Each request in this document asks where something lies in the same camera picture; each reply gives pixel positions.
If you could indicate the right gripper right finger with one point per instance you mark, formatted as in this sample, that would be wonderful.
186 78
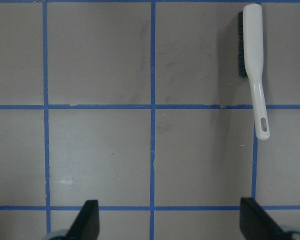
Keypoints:
256 224

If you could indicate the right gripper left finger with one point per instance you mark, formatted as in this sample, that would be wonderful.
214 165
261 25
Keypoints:
86 225

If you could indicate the beige hand brush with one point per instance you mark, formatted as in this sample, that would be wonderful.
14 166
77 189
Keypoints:
251 63

